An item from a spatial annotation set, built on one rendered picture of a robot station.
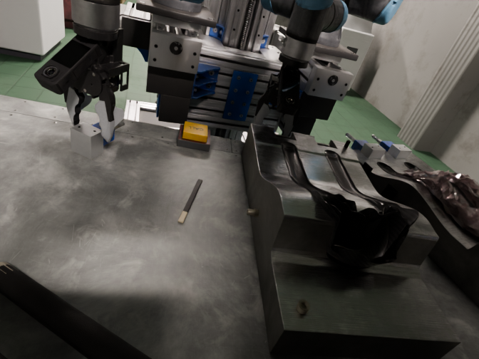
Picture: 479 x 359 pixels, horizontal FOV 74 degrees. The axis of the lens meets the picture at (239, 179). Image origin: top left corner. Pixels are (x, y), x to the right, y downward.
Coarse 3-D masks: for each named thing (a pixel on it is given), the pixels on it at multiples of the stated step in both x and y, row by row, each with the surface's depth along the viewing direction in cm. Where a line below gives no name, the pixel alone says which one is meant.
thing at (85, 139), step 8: (72, 128) 62; (80, 128) 63; (88, 128) 63; (96, 128) 64; (72, 136) 63; (80, 136) 62; (88, 136) 61; (96, 136) 63; (72, 144) 64; (80, 144) 63; (88, 144) 62; (96, 144) 64; (104, 144) 67; (80, 152) 64; (88, 152) 64; (96, 152) 65
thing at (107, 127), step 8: (96, 104) 60; (104, 104) 59; (96, 112) 60; (104, 112) 60; (120, 112) 64; (104, 120) 61; (120, 120) 65; (104, 128) 62; (112, 128) 62; (104, 136) 63; (112, 136) 64
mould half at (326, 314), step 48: (336, 144) 79; (288, 192) 49; (336, 192) 57; (288, 240) 47; (432, 240) 50; (288, 288) 43; (336, 288) 45; (384, 288) 48; (288, 336) 39; (336, 336) 40; (384, 336) 41; (432, 336) 43
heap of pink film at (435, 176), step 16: (400, 176) 77; (416, 176) 73; (432, 176) 72; (448, 176) 77; (464, 176) 76; (432, 192) 70; (448, 192) 68; (464, 192) 74; (448, 208) 67; (464, 208) 66; (464, 224) 65
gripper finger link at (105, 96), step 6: (102, 84) 57; (108, 84) 57; (102, 90) 58; (108, 90) 58; (102, 96) 58; (108, 96) 58; (114, 96) 59; (108, 102) 58; (114, 102) 59; (108, 108) 59; (114, 108) 60; (108, 114) 60; (108, 120) 60
